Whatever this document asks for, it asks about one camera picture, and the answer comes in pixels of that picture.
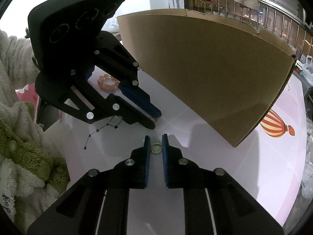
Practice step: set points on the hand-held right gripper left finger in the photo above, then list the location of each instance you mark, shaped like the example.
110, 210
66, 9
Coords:
147, 162

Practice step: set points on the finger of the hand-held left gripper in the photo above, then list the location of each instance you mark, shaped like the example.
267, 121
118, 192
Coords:
139, 122
139, 100

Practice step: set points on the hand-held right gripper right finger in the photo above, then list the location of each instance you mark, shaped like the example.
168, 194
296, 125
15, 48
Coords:
165, 162

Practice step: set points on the large brown cardboard box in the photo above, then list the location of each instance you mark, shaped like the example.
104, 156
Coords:
207, 78

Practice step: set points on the metal balcony railing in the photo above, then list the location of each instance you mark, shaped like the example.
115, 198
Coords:
281, 11

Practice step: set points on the white plastic bag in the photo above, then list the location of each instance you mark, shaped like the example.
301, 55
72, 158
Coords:
308, 64

